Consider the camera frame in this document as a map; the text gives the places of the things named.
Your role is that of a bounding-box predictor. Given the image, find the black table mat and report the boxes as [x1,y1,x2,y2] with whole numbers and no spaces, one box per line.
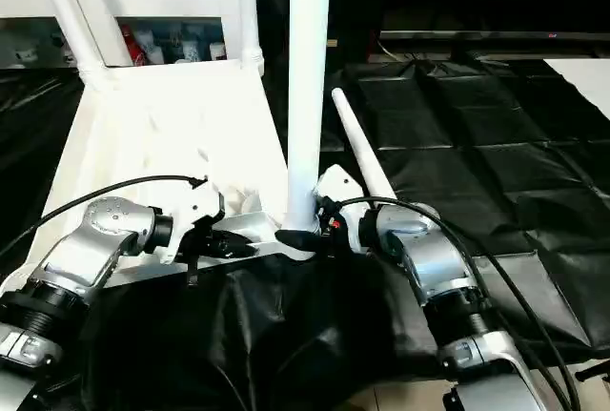
[0,53,610,411]

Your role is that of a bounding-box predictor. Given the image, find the white plastic table leg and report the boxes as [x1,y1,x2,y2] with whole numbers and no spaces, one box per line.
[331,88,399,205]
[33,0,113,91]
[284,0,334,236]
[234,0,266,77]

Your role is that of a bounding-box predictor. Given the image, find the black floor cables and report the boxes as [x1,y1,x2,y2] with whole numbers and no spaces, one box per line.
[576,361,610,383]

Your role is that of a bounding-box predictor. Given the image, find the white plastic table top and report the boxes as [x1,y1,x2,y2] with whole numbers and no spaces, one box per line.
[0,60,321,294]

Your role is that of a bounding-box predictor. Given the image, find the white flat sheet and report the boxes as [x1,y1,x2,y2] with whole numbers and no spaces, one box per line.
[553,58,610,121]

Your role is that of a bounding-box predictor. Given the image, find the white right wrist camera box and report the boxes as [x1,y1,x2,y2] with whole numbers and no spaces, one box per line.
[313,165,369,253]

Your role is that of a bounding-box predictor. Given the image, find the white glass-door cabinet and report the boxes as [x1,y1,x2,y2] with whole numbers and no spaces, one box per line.
[0,0,256,69]

